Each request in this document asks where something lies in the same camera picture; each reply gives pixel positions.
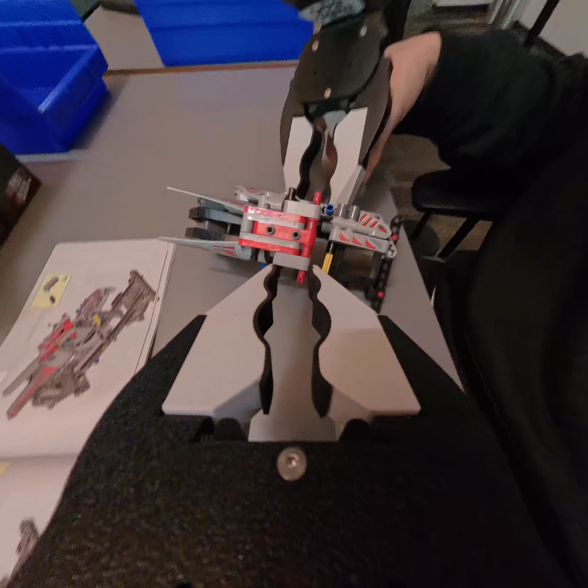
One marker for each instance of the grey desk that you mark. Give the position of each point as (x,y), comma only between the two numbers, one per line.
(160,138)

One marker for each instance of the toy building instruction booklet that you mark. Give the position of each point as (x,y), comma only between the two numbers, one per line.
(92,367)

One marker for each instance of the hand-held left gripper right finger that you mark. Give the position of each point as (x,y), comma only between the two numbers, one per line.
(363,363)

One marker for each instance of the black chair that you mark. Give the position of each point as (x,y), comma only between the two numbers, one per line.
(441,193)

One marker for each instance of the black printed cardboard box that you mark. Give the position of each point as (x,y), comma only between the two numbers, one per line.
(16,193)

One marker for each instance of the black toy brick pin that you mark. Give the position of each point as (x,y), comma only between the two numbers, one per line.
(292,194)

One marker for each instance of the blue storage bin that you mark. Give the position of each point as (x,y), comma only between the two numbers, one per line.
(220,27)
(46,92)

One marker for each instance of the black metal leg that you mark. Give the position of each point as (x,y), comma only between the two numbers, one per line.
(542,20)

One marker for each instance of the person's black clothed body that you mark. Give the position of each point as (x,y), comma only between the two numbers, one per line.
(528,321)

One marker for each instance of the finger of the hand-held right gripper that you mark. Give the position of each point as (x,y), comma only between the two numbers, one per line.
(294,142)
(351,151)

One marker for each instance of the grey red toy brick model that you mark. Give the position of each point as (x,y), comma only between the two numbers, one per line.
(275,229)

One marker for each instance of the person's right hand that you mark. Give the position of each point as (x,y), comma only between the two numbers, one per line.
(413,69)

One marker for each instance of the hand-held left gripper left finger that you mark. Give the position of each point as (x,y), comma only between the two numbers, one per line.
(216,363)

